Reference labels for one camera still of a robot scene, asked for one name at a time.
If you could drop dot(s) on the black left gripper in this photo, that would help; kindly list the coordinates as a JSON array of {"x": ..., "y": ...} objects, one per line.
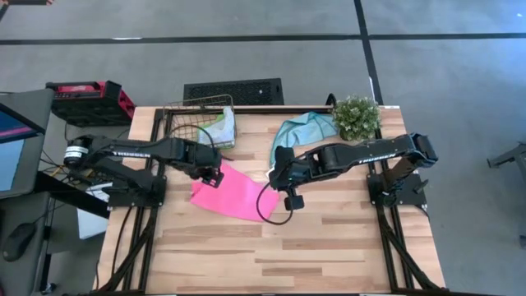
[{"x": 201, "y": 158}]

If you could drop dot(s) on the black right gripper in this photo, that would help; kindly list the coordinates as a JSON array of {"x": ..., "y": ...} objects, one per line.
[{"x": 289, "y": 177}]

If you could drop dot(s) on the grey microfiber towel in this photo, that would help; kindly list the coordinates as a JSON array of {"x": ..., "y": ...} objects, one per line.
[{"x": 222, "y": 133}]

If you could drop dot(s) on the green microfiber towel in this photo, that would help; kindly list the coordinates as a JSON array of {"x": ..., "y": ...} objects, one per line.
[{"x": 219, "y": 118}]

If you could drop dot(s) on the light blue microfiber towel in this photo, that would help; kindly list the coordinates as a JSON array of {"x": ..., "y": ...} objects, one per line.
[{"x": 304, "y": 131}]

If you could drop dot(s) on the pink microfiber towel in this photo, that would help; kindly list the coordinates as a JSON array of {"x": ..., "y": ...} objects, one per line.
[{"x": 238, "y": 197}]

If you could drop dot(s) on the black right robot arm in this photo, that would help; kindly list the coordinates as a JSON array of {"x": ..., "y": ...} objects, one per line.
[{"x": 361, "y": 154}]

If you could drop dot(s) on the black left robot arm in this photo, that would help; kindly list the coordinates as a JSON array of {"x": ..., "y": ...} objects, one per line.
[{"x": 131, "y": 148}]

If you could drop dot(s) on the black perforated panel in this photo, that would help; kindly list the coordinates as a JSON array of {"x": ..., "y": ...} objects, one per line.
[{"x": 234, "y": 88}]

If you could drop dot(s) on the black curved object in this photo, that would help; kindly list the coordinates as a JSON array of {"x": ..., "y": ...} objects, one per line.
[{"x": 330, "y": 100}]

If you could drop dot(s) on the artificial plant in black pot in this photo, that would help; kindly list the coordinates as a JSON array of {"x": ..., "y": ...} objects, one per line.
[{"x": 356, "y": 117}]

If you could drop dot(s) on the white box under table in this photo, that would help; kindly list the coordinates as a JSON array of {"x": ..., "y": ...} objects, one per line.
[{"x": 92, "y": 218}]

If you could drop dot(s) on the red and black tool case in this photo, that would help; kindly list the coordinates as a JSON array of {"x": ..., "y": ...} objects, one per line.
[{"x": 88, "y": 103}]

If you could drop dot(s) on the black computer mouse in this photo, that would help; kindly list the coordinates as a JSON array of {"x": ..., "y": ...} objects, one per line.
[{"x": 17, "y": 242}]

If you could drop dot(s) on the grey side desk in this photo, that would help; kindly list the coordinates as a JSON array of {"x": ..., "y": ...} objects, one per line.
[{"x": 20, "y": 279}]

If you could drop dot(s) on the black chair base leg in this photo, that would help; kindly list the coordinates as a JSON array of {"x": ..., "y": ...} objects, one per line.
[{"x": 509, "y": 156}]

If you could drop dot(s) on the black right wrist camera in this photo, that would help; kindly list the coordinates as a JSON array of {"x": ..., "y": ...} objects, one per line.
[{"x": 294, "y": 203}]

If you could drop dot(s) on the desk monitor with dark frame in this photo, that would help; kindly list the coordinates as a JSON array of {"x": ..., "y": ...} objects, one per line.
[{"x": 18, "y": 140}]

